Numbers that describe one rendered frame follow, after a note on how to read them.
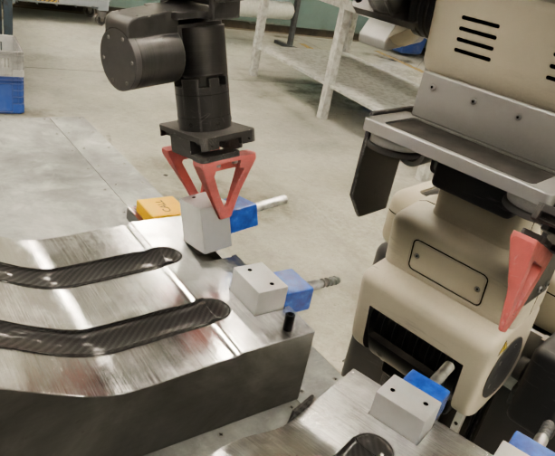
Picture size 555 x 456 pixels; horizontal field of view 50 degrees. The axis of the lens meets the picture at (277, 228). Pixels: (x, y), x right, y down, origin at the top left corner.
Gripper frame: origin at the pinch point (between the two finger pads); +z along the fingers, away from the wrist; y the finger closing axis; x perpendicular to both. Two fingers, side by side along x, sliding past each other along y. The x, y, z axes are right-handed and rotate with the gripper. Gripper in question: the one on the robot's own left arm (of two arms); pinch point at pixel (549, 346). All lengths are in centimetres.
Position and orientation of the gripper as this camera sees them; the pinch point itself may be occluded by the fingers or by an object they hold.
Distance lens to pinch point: 50.1
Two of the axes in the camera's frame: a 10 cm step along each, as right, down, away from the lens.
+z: -4.6, 8.8, 0.9
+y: 7.1, 4.3, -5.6
